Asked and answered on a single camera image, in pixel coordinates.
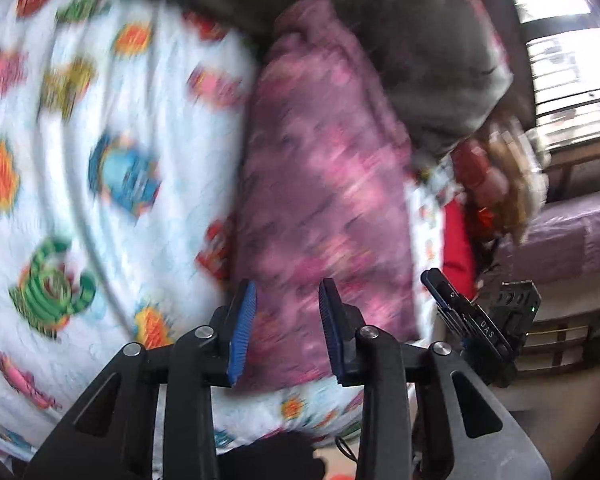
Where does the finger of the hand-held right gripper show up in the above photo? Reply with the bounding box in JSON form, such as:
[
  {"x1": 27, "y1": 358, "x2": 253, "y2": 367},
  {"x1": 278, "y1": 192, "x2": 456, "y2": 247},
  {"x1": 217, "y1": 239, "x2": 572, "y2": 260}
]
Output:
[
  {"x1": 419, "y1": 271, "x2": 473, "y2": 341},
  {"x1": 426, "y1": 267, "x2": 513, "y2": 356}
]

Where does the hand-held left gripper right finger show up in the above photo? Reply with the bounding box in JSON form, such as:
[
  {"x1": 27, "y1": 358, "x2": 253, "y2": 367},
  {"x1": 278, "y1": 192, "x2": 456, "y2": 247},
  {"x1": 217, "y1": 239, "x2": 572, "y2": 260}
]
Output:
[{"x1": 318, "y1": 278, "x2": 552, "y2": 480}]

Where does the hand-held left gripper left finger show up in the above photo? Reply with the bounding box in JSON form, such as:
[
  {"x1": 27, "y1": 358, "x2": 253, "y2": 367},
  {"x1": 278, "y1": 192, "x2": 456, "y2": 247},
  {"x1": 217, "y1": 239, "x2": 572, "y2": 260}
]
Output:
[{"x1": 24, "y1": 280, "x2": 258, "y2": 480}]

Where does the purple floral garment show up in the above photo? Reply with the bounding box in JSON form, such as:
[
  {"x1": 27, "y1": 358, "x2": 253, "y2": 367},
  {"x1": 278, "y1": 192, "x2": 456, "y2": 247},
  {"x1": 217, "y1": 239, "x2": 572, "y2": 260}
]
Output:
[{"x1": 229, "y1": 0, "x2": 425, "y2": 394}]

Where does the red cloth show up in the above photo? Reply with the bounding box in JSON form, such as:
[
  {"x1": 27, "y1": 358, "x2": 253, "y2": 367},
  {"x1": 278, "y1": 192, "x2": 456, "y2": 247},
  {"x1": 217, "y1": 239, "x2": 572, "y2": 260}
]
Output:
[{"x1": 441, "y1": 199, "x2": 480, "y2": 303}]

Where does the purple sofa cushion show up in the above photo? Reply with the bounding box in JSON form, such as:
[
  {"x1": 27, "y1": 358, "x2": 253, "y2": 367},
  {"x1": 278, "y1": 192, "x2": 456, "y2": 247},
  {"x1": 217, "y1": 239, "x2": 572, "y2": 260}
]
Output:
[{"x1": 490, "y1": 187, "x2": 600, "y2": 288}]

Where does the doll with blond hair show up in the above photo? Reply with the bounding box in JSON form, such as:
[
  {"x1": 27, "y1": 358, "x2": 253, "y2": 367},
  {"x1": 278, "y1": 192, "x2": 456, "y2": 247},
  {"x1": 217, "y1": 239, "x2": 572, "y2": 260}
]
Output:
[{"x1": 452, "y1": 112, "x2": 551, "y2": 246}]

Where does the dark cloth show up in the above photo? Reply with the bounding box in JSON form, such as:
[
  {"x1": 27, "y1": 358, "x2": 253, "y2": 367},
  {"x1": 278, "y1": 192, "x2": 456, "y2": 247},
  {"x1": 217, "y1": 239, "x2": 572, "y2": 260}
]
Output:
[{"x1": 219, "y1": 431, "x2": 327, "y2": 480}]

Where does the grey blanket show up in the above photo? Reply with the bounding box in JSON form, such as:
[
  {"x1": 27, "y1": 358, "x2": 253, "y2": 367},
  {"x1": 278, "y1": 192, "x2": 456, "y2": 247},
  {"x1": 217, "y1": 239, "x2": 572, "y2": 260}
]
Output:
[{"x1": 95, "y1": 0, "x2": 537, "y2": 160}]

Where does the white printed bedsheet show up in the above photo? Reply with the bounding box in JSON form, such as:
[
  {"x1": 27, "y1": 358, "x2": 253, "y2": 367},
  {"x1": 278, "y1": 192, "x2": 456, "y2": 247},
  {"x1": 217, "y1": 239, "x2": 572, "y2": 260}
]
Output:
[{"x1": 0, "y1": 0, "x2": 463, "y2": 463}]

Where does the window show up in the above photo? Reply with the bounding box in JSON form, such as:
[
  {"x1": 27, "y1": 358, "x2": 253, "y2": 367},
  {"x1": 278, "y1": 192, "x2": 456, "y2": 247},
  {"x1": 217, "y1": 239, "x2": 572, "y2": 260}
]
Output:
[{"x1": 497, "y1": 0, "x2": 600, "y2": 153}]

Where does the wooden sofa frame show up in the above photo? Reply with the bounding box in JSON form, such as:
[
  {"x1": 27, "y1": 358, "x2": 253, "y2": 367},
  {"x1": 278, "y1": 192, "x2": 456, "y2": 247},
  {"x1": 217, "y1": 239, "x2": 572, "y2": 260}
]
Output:
[{"x1": 517, "y1": 305, "x2": 600, "y2": 378}]

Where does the black cable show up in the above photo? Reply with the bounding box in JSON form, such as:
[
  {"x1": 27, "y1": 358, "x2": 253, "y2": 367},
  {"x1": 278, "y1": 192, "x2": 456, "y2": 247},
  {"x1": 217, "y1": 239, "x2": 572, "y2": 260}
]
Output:
[{"x1": 334, "y1": 436, "x2": 363, "y2": 463}]

